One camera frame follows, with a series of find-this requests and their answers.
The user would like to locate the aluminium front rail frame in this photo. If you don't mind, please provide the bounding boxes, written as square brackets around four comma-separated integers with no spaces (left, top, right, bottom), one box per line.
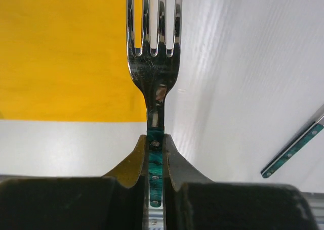
[0,174,324,230]

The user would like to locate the yellow printed cloth placemat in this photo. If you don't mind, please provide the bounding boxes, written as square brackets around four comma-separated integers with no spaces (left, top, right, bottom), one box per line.
[1,0,146,122]

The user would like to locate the fork with green handle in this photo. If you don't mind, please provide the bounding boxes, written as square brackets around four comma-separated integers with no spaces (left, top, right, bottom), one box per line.
[126,0,183,207]

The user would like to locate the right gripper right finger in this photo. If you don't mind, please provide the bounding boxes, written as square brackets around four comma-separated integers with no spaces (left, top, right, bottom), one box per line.
[163,134,318,229]

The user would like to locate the spoon with green handle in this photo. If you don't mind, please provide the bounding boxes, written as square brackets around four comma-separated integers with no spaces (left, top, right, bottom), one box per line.
[260,106,323,179]

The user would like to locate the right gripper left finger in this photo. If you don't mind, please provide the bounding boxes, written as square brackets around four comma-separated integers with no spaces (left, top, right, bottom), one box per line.
[1,135,148,229]

